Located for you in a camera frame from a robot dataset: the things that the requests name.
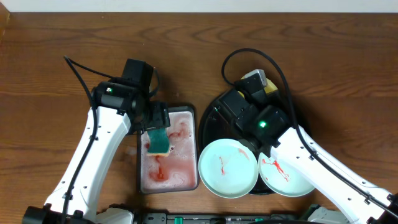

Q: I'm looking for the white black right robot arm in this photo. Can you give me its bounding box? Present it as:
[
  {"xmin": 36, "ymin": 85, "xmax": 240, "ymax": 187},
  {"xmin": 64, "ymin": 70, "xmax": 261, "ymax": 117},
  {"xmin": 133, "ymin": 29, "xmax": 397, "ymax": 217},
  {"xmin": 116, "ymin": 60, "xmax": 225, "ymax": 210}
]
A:
[{"xmin": 213, "ymin": 89, "xmax": 397, "ymax": 223}]

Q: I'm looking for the pale green plate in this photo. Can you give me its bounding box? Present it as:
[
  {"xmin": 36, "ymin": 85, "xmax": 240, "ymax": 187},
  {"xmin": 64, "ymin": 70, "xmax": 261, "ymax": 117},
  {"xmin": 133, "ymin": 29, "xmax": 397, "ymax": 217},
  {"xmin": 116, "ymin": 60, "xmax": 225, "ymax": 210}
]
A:
[
  {"xmin": 258, "ymin": 153, "xmax": 315, "ymax": 197},
  {"xmin": 198, "ymin": 139, "xmax": 259, "ymax": 198}
]

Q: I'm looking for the rectangular black soapy water tray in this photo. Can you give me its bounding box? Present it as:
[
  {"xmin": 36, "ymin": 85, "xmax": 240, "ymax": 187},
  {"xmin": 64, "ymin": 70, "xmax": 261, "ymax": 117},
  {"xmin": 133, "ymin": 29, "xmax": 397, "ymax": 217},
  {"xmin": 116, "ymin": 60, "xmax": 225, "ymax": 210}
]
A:
[{"xmin": 137, "ymin": 106, "xmax": 198, "ymax": 194}]

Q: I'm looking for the green yellow sponge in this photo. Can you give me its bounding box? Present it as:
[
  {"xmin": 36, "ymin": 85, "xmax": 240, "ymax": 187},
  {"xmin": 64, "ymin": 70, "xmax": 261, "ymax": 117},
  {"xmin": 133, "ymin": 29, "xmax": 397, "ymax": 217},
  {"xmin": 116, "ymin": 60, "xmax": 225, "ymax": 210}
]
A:
[{"xmin": 147, "ymin": 128, "xmax": 170, "ymax": 156}]

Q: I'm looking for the round black tray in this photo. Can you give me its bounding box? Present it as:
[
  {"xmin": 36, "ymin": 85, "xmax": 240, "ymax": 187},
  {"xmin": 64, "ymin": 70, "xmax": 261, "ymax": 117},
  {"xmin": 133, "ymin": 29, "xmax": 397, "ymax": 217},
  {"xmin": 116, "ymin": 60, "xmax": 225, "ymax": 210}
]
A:
[{"xmin": 197, "ymin": 90, "xmax": 312, "ymax": 195}]

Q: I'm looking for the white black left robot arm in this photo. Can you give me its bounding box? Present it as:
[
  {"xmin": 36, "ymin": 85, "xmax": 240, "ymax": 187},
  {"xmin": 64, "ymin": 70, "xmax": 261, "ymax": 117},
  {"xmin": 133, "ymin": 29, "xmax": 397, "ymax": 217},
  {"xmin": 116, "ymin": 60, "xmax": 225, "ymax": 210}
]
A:
[{"xmin": 22, "ymin": 78, "xmax": 170, "ymax": 224}]

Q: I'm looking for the yellow plate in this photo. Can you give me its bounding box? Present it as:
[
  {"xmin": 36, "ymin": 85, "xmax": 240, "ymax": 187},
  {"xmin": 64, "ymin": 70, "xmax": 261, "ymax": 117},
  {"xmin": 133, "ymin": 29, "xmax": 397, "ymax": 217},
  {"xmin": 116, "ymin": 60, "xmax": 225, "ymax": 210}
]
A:
[{"xmin": 238, "ymin": 76, "xmax": 278, "ymax": 98}]

